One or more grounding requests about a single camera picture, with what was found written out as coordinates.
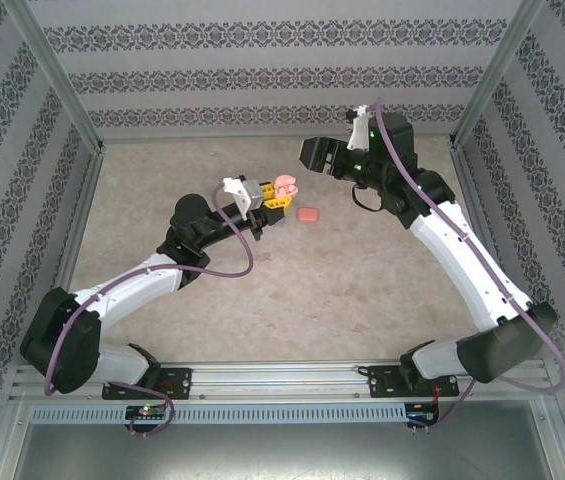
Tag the pink round earbud case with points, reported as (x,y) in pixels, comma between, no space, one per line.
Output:
(286,181)

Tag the coral rectangular earbud case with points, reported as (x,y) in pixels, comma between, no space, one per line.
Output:
(308,215)

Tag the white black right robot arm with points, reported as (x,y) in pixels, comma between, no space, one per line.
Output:
(502,350)

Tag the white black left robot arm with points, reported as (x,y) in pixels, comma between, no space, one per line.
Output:
(127,285)

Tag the grey metal panel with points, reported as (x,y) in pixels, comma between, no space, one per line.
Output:
(282,455)

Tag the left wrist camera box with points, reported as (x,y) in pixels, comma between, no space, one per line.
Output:
(249,195)

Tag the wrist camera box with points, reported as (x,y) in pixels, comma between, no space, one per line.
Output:
(359,135)
(249,195)

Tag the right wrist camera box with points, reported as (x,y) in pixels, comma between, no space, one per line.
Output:
(359,135)

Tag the grey wall base strip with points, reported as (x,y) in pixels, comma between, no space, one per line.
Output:
(187,138)

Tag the aluminium frame rail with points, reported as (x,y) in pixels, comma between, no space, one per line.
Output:
(472,200)
(84,200)

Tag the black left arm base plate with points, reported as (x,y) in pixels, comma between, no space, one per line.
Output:
(182,385)

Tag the wide aluminium mounting rail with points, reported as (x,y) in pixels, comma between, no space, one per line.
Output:
(272,380)

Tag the aluminium frame post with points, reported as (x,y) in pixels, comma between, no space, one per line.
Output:
(492,75)
(58,75)

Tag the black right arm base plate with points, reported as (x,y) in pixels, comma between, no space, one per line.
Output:
(379,385)

